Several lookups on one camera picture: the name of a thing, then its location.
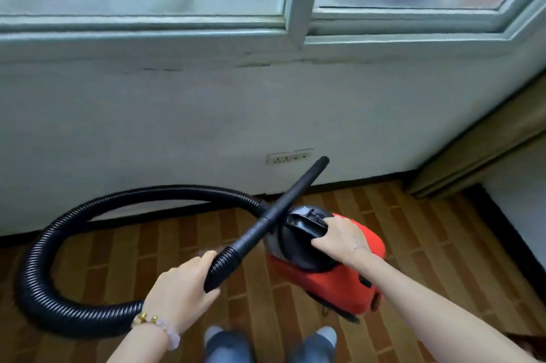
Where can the red canister vacuum cleaner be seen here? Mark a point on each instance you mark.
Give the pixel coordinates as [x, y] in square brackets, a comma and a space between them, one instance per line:
[337, 286]

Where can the white wall power socket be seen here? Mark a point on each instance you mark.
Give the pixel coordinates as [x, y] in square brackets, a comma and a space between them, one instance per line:
[290, 157]

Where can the person's right forearm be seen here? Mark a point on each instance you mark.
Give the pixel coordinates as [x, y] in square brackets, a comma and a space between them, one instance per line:
[426, 315]

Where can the person's right thumb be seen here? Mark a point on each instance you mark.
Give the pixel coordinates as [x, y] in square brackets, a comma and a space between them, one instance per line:
[322, 242]

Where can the person's left leg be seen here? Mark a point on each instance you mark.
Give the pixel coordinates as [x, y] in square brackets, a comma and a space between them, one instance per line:
[226, 348]

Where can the person's leg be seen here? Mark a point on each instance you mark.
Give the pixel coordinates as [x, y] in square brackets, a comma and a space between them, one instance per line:
[313, 348]
[226, 348]

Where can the person's left forearm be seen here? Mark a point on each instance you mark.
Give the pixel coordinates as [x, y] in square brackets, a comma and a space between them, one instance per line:
[136, 345]

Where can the person's left hand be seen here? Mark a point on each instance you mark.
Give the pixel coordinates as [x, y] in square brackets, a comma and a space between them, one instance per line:
[177, 290]

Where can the beige curtain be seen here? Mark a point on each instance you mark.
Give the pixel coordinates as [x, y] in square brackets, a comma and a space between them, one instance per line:
[482, 141]

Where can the person's right hand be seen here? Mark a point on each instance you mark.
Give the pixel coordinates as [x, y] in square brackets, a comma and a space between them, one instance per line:
[347, 243]

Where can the person's left thumb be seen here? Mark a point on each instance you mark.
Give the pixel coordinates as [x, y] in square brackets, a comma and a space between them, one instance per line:
[205, 260]

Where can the person's right leg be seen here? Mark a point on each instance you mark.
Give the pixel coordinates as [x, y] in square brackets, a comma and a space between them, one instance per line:
[313, 348]

